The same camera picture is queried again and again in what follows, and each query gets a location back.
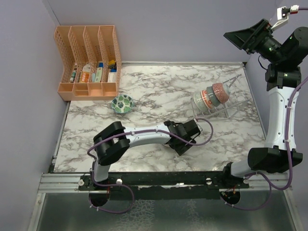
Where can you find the orange white box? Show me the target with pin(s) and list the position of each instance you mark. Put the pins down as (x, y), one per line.
(84, 77)

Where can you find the grey leaf pattern bowl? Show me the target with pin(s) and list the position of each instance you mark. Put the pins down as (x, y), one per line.
(222, 92)

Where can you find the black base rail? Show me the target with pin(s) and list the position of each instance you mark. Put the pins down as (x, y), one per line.
(162, 185)

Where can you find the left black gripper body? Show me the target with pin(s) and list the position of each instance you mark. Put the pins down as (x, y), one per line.
(180, 147)

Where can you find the pink plastic file organizer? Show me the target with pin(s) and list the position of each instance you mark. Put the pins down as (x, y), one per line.
(83, 47)

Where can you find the mint green box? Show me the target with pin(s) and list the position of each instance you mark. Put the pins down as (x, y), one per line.
(98, 74)

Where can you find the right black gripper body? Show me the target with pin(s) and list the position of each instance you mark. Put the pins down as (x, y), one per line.
(266, 46)

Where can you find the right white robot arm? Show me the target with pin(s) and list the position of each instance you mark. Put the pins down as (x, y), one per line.
(283, 78)

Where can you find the blue hexagon red-rim bowl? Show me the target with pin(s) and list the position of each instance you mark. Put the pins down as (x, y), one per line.
(212, 96)

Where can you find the clear wire dish rack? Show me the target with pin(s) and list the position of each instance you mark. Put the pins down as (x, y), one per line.
(238, 100)

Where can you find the green leaf pattern bowl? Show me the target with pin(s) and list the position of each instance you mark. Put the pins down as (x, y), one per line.
(122, 104)

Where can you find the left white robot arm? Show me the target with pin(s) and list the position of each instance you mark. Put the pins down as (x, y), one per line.
(175, 135)

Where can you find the yellow black toy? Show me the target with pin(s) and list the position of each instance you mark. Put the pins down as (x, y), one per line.
(112, 64)

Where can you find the green white geometric bowl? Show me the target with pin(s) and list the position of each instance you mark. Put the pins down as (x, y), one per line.
(200, 104)

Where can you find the small bottle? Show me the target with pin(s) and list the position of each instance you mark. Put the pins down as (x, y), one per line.
(73, 76)

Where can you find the orange floral bowl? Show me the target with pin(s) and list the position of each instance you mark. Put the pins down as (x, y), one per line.
(206, 99)

